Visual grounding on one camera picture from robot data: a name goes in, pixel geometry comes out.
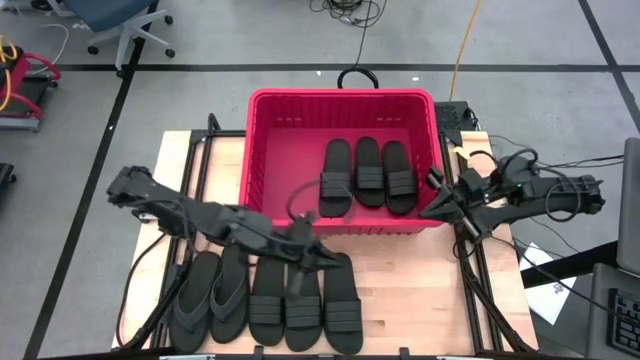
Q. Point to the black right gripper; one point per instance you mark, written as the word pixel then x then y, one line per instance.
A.
pixel 472 192

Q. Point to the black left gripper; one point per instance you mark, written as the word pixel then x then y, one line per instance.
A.
pixel 297 237

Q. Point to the black slide sandal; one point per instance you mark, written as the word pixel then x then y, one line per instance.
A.
pixel 266 320
pixel 400 155
pixel 343 320
pixel 369 150
pixel 336 155
pixel 303 325

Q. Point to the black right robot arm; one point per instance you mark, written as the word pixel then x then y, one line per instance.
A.
pixel 560 192

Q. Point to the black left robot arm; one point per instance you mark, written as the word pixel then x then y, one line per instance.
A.
pixel 150 192

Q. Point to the red plastic bin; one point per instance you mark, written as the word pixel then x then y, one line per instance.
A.
pixel 290 150

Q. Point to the black vented electronics box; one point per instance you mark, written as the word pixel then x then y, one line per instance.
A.
pixel 450 117

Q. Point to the black flip-flop sandal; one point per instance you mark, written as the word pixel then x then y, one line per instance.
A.
pixel 192 310
pixel 227 315

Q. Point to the white paper sheet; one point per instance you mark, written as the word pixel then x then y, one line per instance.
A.
pixel 550 295

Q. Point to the grey monitor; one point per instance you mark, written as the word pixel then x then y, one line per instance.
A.
pixel 630 200

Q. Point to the grey desk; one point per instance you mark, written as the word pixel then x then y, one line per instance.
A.
pixel 600 310

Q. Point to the black keyboard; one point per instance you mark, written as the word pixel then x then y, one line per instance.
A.
pixel 625 325

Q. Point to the blue office chair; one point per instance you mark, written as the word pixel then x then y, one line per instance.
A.
pixel 115 12

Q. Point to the red metal cart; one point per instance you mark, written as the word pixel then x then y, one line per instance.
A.
pixel 22 90

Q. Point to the black frame bracket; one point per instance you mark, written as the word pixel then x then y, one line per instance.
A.
pixel 404 353
pixel 257 352

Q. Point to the black aluminium frame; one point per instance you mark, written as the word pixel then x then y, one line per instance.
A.
pixel 480 295
pixel 192 150

